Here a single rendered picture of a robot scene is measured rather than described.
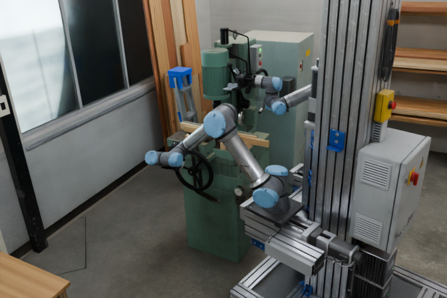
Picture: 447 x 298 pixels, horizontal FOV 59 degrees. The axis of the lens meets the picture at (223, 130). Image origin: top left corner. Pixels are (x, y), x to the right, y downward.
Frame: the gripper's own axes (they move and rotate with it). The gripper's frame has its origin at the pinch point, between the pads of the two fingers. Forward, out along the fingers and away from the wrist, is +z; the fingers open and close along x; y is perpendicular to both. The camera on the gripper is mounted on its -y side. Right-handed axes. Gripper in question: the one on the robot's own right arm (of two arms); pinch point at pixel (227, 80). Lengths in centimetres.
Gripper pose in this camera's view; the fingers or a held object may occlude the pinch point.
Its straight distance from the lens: 246.2
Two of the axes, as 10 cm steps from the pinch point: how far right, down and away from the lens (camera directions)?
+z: -8.8, -1.6, 4.5
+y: -3.0, -5.4, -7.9
